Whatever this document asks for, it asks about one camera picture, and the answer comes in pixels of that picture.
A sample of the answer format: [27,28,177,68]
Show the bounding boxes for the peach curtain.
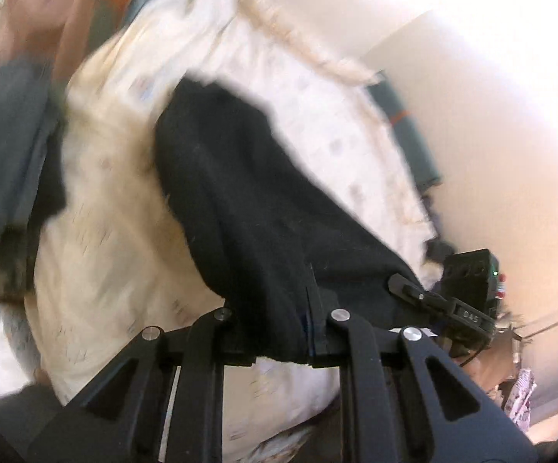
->
[0,0,135,83]

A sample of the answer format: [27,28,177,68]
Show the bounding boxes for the pink patterned bag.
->
[505,369,537,435]

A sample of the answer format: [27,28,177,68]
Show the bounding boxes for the cream bear print blanket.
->
[23,0,443,459]

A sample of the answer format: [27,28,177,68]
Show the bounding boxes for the black pants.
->
[153,74,427,362]

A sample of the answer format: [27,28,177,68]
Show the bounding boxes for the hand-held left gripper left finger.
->
[27,306,255,463]

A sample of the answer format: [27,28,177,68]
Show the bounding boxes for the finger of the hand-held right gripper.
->
[387,274,455,312]

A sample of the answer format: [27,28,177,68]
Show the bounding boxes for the grey jeans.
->
[0,60,62,252]

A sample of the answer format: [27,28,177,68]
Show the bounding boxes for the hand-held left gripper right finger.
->
[303,264,537,463]

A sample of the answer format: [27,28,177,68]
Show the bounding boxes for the black folded garment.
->
[28,120,67,232]

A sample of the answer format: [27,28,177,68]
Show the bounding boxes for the dark crumpled clothes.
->
[421,238,455,266]

